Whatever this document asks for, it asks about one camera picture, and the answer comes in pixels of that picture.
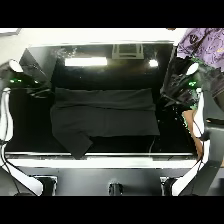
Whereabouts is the black garment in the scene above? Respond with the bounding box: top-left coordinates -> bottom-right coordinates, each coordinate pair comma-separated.
49,86 -> 161,160

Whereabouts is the person's forearm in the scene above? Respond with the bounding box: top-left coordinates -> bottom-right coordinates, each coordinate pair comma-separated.
182,109 -> 205,160

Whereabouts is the heap of clothes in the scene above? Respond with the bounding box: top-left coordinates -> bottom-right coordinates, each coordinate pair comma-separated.
161,55 -> 224,113

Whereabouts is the purple patterned garment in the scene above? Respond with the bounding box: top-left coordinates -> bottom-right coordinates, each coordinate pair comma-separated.
176,28 -> 224,72

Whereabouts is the silver frame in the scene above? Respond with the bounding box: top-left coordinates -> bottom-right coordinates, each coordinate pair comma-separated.
0,152 -> 224,197

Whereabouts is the black cable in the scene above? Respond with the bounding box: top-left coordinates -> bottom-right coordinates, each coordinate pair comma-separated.
178,114 -> 206,197
0,139 -> 22,197

